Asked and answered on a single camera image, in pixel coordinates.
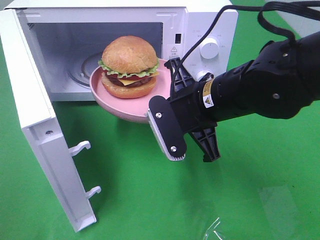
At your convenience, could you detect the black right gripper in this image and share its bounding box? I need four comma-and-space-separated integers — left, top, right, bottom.
164, 57, 221, 163

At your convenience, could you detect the white microwave knob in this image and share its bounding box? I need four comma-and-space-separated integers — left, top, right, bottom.
199, 37, 220, 60
196, 70, 214, 82

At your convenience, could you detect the pink plate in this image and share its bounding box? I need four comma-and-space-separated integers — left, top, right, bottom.
89, 59, 171, 124

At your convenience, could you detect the burger with lettuce and cheese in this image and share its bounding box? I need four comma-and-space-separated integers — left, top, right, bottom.
98, 35, 159, 99

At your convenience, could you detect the white microwave door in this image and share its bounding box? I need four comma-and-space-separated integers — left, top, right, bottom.
0, 9, 101, 232

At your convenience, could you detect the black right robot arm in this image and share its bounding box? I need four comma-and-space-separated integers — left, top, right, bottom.
158, 33, 320, 162

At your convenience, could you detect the white warning label with QR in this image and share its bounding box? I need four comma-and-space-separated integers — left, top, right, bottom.
165, 43, 181, 60

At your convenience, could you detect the glass microwave turntable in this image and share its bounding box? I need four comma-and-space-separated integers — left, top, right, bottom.
66, 50, 102, 88

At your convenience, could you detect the clear tape patch on table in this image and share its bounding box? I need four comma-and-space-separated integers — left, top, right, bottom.
202, 217, 226, 240

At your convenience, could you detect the white microwave oven body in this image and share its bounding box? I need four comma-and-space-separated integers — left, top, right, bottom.
3, 0, 230, 103

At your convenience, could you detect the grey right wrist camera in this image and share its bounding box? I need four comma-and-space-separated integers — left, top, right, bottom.
147, 95, 187, 162

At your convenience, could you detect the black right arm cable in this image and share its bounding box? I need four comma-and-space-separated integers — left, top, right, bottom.
172, 0, 320, 83

